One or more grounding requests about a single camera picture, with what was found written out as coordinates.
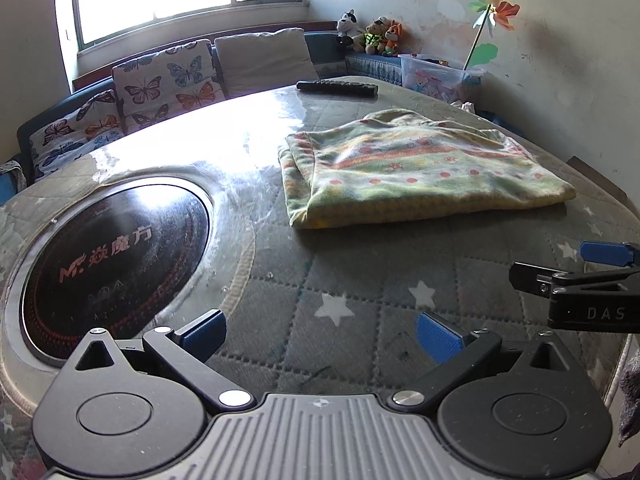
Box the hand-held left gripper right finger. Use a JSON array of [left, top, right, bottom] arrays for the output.
[[389, 311, 568, 409]]

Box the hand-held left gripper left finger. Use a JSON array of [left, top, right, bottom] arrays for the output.
[[75, 308, 254, 409]]

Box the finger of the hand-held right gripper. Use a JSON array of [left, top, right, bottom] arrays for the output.
[[508, 261, 640, 296], [579, 240, 640, 267]]

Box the green yellow patterned fleece garment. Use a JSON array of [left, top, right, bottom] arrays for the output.
[[278, 108, 579, 230]]

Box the brown wooden chair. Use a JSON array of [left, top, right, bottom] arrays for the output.
[[564, 155, 617, 197]]

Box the dark grey cloth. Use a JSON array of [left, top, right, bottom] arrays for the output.
[[617, 354, 640, 449]]

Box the round black induction cooktop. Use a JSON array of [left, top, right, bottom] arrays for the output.
[[4, 177, 217, 362]]

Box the clear plastic storage box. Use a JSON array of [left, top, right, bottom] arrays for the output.
[[398, 52, 485, 104]]

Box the small butterfly print cushion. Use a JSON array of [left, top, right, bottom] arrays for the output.
[[29, 88, 127, 182]]

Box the large butterfly print cushion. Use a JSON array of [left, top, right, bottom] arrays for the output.
[[112, 38, 227, 134]]

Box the colourful paper pinwheel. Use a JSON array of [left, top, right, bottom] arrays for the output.
[[462, 0, 521, 72]]

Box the blue patterned seat mattress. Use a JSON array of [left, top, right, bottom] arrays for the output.
[[344, 52, 404, 87]]

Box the black remote control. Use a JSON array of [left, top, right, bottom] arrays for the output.
[[296, 78, 379, 98]]

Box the orange plush fox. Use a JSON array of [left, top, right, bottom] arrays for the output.
[[382, 19, 405, 57]]

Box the plain white pillow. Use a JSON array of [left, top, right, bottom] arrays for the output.
[[214, 27, 319, 99]]

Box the brown plush bear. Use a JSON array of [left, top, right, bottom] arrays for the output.
[[363, 15, 389, 56]]

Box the white black plush dog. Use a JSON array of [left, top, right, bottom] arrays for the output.
[[335, 8, 366, 52]]

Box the blue sofa bench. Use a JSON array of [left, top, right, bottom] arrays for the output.
[[0, 21, 406, 206]]

